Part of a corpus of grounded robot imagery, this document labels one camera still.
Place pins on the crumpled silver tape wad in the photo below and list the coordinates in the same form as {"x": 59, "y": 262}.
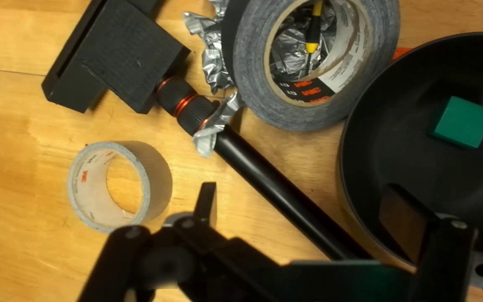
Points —
{"x": 212, "y": 42}

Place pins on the small grey tape roll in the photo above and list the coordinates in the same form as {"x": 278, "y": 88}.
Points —
{"x": 92, "y": 188}

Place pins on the black stand with orange rings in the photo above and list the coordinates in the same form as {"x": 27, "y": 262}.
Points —
{"x": 120, "y": 54}

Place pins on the yellow and black screwdriver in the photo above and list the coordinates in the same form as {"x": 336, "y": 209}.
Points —
{"x": 312, "y": 37}

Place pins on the large grey tape roll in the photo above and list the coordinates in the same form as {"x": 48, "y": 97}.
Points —
{"x": 250, "y": 63}

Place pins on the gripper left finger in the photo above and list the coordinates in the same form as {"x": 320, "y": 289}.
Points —
{"x": 120, "y": 268}

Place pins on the black bowl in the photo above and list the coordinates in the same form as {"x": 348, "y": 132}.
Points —
{"x": 392, "y": 138}

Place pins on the crumpled silver tape strip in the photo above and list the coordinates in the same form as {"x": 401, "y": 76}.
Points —
{"x": 210, "y": 134}

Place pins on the green square block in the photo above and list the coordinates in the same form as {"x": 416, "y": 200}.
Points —
{"x": 463, "y": 122}

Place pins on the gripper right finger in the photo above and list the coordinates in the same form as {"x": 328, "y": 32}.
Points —
{"x": 447, "y": 260}

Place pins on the orange object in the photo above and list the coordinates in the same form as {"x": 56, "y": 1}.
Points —
{"x": 401, "y": 53}

